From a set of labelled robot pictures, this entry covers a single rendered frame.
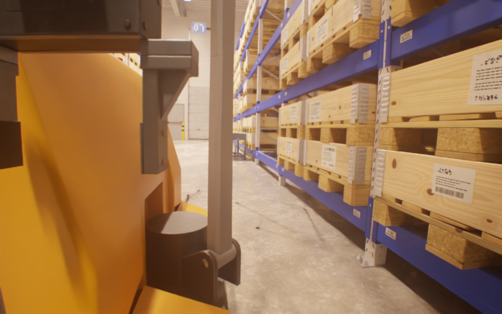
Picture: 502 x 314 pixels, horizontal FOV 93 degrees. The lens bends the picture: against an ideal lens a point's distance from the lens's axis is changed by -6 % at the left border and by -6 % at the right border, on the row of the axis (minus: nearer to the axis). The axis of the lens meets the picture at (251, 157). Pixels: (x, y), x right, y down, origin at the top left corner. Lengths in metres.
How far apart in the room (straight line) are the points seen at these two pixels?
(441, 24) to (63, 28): 1.18
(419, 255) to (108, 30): 1.24
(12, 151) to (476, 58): 1.04
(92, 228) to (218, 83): 0.36
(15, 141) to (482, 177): 1.00
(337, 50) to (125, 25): 1.73
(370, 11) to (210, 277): 1.49
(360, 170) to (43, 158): 1.40
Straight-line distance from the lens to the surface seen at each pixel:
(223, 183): 0.57
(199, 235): 0.68
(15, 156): 0.29
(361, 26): 1.61
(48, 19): 0.25
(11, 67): 0.30
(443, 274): 1.21
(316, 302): 1.20
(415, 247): 1.29
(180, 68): 0.20
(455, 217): 1.03
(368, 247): 1.57
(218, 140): 0.55
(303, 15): 2.55
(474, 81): 1.00
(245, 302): 1.16
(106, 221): 0.40
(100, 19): 0.22
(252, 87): 6.13
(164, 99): 0.21
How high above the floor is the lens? 0.69
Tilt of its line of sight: 6 degrees down
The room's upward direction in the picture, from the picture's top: 1 degrees clockwise
